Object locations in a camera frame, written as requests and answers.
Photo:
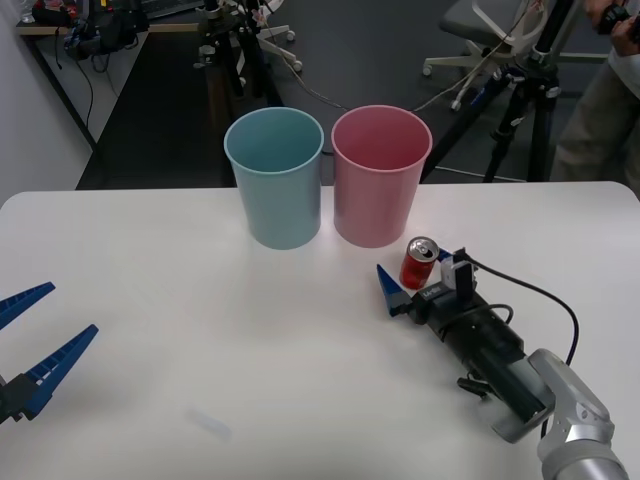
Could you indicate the black tripod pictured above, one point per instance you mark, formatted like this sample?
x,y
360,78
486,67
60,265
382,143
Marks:
x,y
240,55
525,95

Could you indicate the pink plastic bin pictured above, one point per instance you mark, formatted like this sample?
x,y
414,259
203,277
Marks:
x,y
372,210

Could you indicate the black bag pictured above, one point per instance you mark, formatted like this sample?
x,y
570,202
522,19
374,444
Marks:
x,y
112,32

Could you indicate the white chair base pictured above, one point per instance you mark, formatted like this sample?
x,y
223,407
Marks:
x,y
280,50

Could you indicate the pale blue plastic bin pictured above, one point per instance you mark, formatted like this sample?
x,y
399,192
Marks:
x,y
280,210

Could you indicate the person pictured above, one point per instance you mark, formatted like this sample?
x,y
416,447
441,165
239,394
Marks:
x,y
590,125

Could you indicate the desk with wooden edge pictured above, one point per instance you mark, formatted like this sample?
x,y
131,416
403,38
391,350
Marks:
x,y
65,80

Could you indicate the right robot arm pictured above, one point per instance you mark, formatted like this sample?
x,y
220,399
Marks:
x,y
570,400

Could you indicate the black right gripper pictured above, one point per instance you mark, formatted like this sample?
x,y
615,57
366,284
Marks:
x,y
442,307

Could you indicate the black camera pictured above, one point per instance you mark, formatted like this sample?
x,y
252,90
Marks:
x,y
614,19

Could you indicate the person's hand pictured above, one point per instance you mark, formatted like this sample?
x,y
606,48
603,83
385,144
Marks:
x,y
629,37

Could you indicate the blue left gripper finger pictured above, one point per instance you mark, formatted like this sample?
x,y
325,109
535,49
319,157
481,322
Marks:
x,y
22,302
55,365

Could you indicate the red drink can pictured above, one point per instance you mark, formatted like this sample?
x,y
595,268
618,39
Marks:
x,y
416,272

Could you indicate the white office chair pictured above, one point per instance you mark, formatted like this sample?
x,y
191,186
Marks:
x,y
492,25

